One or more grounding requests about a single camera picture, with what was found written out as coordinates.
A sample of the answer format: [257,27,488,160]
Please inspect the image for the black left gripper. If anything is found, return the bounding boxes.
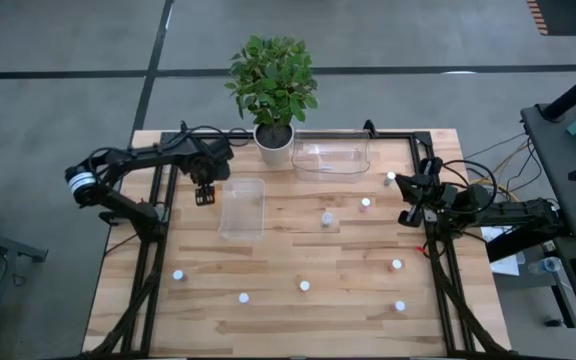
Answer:
[187,154,233,207]

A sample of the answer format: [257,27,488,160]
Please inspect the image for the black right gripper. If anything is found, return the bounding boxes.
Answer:
[394,173,462,229]

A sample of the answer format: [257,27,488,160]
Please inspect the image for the frosted rectangular plastic bin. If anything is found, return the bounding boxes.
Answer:
[217,177,267,243]

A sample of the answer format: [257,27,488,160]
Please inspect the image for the white plant pot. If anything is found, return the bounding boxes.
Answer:
[253,122,296,167]

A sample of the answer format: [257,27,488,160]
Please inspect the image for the white paper sheet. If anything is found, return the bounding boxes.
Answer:
[481,225,527,277]

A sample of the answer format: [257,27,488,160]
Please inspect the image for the green leafy plant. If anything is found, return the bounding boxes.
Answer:
[224,33,320,128]

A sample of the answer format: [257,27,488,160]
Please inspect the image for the clear water bottle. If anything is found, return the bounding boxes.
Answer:
[527,256,563,276]

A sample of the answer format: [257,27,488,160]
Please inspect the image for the dark grey side desk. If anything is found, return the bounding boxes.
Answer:
[520,102,576,240]

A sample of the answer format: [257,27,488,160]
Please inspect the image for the black floor mat striped edge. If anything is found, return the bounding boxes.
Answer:
[526,0,576,37]

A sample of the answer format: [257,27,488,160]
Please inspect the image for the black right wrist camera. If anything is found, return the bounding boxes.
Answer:
[419,156,445,187]

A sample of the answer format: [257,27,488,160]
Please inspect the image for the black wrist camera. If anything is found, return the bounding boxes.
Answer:
[419,156,445,187]
[209,138,236,165]

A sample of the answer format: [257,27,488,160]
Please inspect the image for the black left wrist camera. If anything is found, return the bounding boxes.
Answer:
[209,138,236,165]

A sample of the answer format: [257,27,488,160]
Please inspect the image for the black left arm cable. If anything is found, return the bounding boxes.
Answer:
[180,120,252,149]

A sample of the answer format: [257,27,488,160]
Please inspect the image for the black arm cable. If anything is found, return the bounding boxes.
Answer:
[180,120,252,149]
[441,158,500,204]

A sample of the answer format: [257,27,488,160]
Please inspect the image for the black aluminium table frame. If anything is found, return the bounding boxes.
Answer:
[85,129,513,359]

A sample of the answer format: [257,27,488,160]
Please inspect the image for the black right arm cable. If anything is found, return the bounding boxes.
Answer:
[441,158,500,204]

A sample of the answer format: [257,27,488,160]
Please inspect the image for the clear plastic bin with handles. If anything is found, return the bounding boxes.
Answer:
[290,130,372,184]

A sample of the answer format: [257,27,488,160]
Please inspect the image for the yellow cable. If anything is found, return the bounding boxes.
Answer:
[467,139,530,197]

